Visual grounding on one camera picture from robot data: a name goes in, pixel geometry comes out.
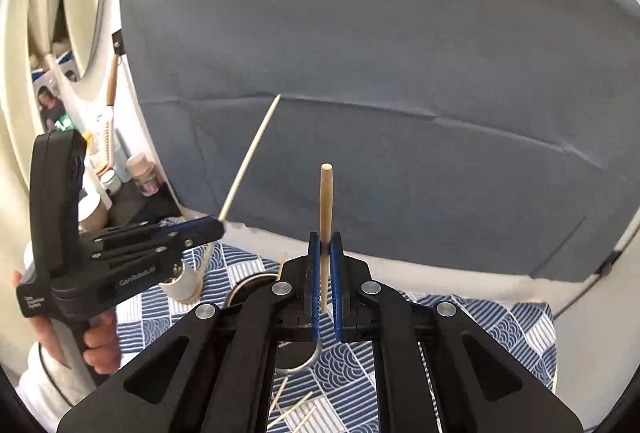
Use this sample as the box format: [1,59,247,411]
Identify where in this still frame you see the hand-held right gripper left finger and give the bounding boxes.
[56,232,323,433]

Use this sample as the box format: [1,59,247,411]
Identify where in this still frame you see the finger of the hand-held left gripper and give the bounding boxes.
[80,216,221,247]
[92,226,225,272]

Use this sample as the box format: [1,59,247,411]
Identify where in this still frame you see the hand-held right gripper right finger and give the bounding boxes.
[329,231,585,433]

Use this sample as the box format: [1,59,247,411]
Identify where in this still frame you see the black cylindrical utensil holder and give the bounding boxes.
[224,273,282,310]

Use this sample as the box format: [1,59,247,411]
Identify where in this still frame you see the light wooden chopstick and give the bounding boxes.
[196,94,282,286]
[319,163,335,314]

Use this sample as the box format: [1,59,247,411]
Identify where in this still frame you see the pile of wooden chopsticks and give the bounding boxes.
[269,375,319,433]

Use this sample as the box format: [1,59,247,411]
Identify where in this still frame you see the person's left forearm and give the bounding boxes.
[15,343,108,420]

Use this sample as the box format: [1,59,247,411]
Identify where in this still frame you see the person's left hand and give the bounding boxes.
[32,308,122,375]

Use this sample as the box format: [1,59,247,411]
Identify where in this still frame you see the black side shelf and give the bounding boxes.
[107,183,184,229]

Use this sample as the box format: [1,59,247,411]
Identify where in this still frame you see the small potted cactus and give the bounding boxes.
[159,258,205,303]

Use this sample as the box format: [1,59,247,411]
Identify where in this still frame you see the pink lidded jar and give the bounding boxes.
[125,153,164,197]

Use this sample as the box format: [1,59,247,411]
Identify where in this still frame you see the small white lidded jar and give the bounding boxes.
[100,170,124,197]

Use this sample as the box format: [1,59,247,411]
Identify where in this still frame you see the wooden hairbrush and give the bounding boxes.
[99,53,122,164]

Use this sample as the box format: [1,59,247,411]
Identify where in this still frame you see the blue white patterned tablecloth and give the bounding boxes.
[115,240,558,433]

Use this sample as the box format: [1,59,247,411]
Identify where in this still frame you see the grey backdrop cloth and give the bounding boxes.
[117,0,640,284]

